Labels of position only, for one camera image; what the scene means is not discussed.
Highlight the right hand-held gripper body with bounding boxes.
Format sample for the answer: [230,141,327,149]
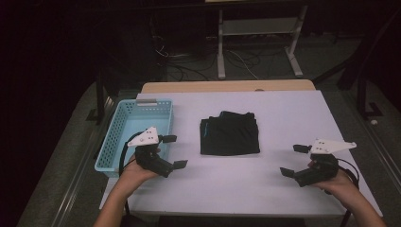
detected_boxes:
[294,138,357,188]

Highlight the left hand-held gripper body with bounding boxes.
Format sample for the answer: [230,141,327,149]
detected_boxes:
[127,126,175,179]

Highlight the light blue plastic basket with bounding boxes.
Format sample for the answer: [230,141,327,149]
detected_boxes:
[94,98,174,179]

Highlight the black pants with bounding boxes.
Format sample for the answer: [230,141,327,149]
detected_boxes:
[199,110,261,157]

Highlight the person's left hand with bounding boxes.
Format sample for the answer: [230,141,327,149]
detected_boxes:
[120,148,163,191]

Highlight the person's right hand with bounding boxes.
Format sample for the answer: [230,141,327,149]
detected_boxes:
[306,159,359,201]

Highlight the white table board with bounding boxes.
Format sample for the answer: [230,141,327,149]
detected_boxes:
[98,90,384,218]

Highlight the black upright stand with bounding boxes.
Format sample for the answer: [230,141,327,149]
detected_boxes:
[85,70,111,125]

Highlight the wooden table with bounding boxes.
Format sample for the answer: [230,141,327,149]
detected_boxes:
[140,79,317,95]

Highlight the black stand with angled base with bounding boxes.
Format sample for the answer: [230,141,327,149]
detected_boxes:
[314,9,401,120]

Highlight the white metal stand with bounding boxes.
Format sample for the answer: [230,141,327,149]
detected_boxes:
[216,5,308,80]

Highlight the right hand-held gripper black cable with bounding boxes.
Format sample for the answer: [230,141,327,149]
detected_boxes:
[336,157,361,227]

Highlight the metal floor rail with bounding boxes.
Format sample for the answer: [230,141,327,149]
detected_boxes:
[354,114,401,193]
[50,94,118,227]

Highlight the tangle of black floor cables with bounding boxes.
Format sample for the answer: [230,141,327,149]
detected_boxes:
[150,32,221,82]

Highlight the white floor cable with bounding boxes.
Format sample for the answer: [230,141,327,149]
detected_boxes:
[226,49,260,80]

